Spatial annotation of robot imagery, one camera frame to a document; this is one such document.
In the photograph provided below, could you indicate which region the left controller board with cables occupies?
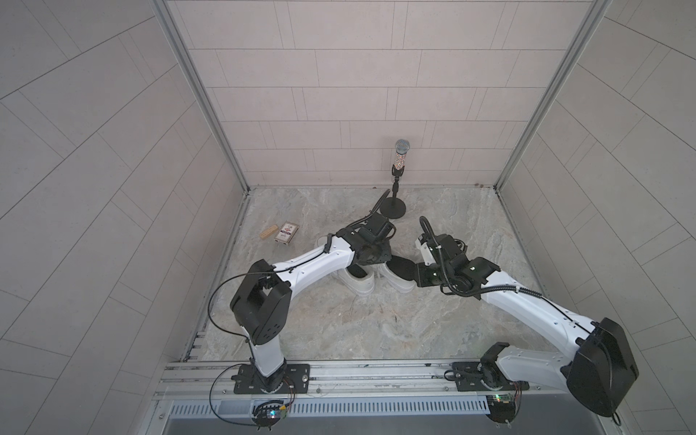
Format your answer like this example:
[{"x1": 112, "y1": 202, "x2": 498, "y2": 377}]
[{"x1": 208, "y1": 364, "x2": 297, "y2": 431}]

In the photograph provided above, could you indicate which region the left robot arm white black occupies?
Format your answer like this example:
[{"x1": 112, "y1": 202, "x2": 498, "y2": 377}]
[{"x1": 230, "y1": 212, "x2": 396, "y2": 392}]

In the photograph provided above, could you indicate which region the right controller board with cables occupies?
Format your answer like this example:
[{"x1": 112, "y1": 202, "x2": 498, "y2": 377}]
[{"x1": 486, "y1": 382, "x2": 529, "y2": 426}]

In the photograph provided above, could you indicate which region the small wooden block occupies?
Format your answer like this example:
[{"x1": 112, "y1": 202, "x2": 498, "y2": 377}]
[{"x1": 259, "y1": 225, "x2": 279, "y2": 239}]

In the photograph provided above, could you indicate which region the black insole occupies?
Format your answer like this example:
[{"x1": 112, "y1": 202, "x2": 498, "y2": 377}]
[
  {"x1": 385, "y1": 256, "x2": 417, "y2": 281},
  {"x1": 346, "y1": 265, "x2": 368, "y2": 279}
]

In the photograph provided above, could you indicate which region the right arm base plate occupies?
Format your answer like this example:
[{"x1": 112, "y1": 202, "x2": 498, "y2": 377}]
[{"x1": 443, "y1": 362, "x2": 529, "y2": 393}]

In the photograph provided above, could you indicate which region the controller board with cables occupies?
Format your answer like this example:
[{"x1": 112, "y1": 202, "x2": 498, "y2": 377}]
[
  {"x1": 486, "y1": 382, "x2": 529, "y2": 426},
  {"x1": 208, "y1": 364, "x2": 297, "y2": 431}
]

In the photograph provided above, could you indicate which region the white sneaker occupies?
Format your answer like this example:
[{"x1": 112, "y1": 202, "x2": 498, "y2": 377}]
[
  {"x1": 377, "y1": 264, "x2": 416, "y2": 294},
  {"x1": 315, "y1": 236, "x2": 376, "y2": 297}
]

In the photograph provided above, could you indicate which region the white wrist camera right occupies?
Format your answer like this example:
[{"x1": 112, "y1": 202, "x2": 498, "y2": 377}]
[{"x1": 415, "y1": 239, "x2": 436, "y2": 266}]

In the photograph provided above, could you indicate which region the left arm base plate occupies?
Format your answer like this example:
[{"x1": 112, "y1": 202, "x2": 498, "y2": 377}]
[{"x1": 231, "y1": 362, "x2": 311, "y2": 394}]

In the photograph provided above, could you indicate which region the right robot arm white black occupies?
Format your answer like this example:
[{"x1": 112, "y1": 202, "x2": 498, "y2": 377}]
[{"x1": 416, "y1": 233, "x2": 639, "y2": 417}]

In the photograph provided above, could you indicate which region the small printed card box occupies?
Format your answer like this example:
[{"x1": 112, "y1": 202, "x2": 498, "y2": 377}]
[{"x1": 275, "y1": 222, "x2": 299, "y2": 245}]

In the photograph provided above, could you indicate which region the black stand with microphone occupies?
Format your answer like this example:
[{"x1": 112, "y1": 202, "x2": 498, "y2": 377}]
[{"x1": 380, "y1": 139, "x2": 411, "y2": 219}]

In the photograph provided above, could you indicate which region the aluminium mounting rail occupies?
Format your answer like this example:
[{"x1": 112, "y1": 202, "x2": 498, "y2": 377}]
[{"x1": 154, "y1": 347, "x2": 602, "y2": 400}]

